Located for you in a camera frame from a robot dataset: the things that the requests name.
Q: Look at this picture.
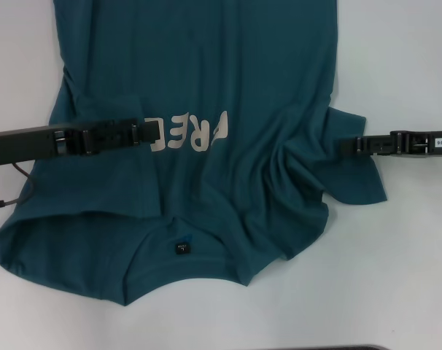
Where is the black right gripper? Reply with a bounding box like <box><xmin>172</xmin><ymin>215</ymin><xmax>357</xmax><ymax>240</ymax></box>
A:
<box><xmin>338</xmin><ymin>128</ymin><xmax>442</xmax><ymax>158</ymax></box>

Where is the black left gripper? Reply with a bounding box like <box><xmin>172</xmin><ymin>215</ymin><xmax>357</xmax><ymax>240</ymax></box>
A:
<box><xmin>0</xmin><ymin>116</ymin><xmax>161</xmax><ymax>167</ymax></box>

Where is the teal t-shirt with cream lettering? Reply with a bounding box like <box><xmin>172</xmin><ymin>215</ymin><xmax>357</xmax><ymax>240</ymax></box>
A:
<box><xmin>0</xmin><ymin>0</ymin><xmax>389</xmax><ymax>307</ymax></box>

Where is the dark flat edge object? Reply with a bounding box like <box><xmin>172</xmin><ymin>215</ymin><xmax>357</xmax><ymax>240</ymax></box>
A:
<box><xmin>304</xmin><ymin>344</ymin><xmax>386</xmax><ymax>350</ymax></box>

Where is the grey left gripper cable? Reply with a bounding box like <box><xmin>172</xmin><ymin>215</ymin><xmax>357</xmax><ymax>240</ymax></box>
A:
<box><xmin>0</xmin><ymin>161</ymin><xmax>36</xmax><ymax>211</ymax></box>

